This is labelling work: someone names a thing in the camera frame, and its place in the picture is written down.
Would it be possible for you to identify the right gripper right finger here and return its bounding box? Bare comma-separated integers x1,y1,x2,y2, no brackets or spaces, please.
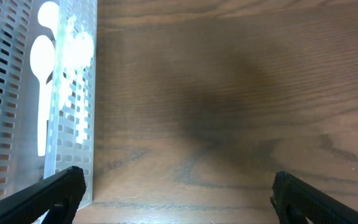
270,171,358,224

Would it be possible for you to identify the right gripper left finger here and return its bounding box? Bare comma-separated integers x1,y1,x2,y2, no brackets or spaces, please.
0,166,86,223

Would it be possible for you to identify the clear plastic basket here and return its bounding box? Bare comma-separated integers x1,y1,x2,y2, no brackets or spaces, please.
0,0,98,207

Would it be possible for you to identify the white spoon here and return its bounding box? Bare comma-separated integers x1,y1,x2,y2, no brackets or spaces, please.
37,1,60,39
30,35,55,156

